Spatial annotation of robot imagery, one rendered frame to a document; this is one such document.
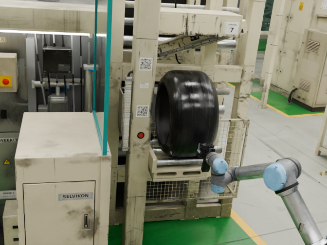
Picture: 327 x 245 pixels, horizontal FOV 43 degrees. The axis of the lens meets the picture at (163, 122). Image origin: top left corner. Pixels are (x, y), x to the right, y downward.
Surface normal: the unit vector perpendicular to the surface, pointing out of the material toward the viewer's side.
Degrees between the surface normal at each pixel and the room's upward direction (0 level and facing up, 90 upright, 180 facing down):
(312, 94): 90
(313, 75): 90
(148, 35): 90
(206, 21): 90
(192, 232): 0
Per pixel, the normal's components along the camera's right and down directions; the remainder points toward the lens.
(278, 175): -0.76, 0.08
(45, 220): 0.23, 0.37
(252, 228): 0.08, -0.93
